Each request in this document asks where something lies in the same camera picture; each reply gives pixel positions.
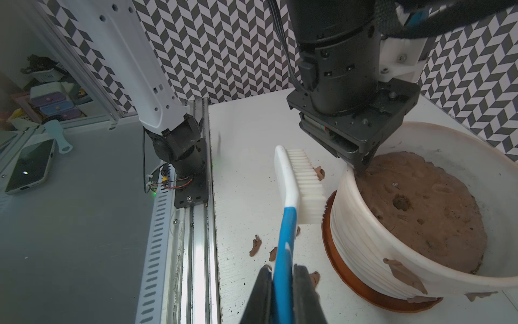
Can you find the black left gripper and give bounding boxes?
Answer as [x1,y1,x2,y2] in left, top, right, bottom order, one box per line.
[287,78,420,172]

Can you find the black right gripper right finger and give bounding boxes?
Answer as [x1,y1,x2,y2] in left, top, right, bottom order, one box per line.
[292,265,327,324]

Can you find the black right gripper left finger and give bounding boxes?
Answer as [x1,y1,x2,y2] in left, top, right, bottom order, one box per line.
[240,265,272,324]

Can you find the white blue scrub brush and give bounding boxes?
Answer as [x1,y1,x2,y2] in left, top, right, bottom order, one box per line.
[272,145,326,323]

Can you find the white ceramic pot with mud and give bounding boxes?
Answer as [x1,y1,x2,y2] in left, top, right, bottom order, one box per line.
[329,122,517,302]

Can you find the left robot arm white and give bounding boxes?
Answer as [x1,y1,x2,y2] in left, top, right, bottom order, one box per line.
[70,1,420,178]

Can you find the brown pot saucer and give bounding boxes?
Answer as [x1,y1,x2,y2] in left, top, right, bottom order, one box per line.
[321,191,442,314]

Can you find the smartphone on desk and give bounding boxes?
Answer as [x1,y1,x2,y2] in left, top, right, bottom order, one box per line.
[5,139,56,194]

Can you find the white plastic scoop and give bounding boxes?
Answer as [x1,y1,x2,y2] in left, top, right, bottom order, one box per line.
[43,120,73,154]

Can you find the clutter boxes outside cell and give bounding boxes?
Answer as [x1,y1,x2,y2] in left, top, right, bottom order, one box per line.
[9,54,93,124]

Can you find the metal base rail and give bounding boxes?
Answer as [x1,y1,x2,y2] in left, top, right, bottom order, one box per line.
[135,98,221,323]

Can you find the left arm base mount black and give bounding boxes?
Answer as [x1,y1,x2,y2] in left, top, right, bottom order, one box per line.
[163,114,209,209]

